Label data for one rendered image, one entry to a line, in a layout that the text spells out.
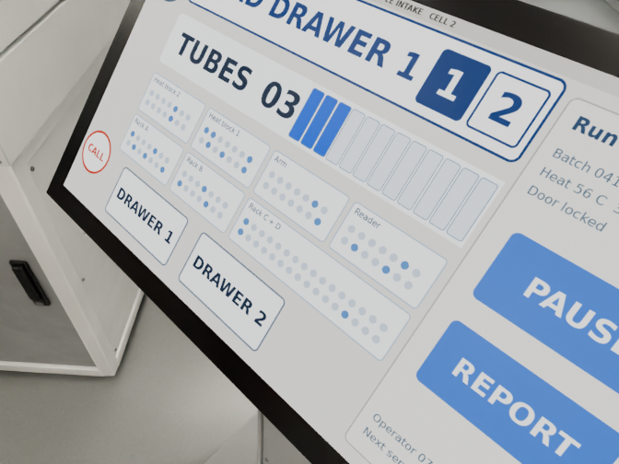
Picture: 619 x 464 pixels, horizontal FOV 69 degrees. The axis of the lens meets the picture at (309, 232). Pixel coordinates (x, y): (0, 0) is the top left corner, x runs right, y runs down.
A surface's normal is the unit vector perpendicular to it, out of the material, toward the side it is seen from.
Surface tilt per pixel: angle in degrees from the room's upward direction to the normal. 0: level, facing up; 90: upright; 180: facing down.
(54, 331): 90
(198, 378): 0
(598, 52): 50
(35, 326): 90
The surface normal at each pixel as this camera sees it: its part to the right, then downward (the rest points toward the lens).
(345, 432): -0.47, -0.07
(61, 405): 0.07, -0.69
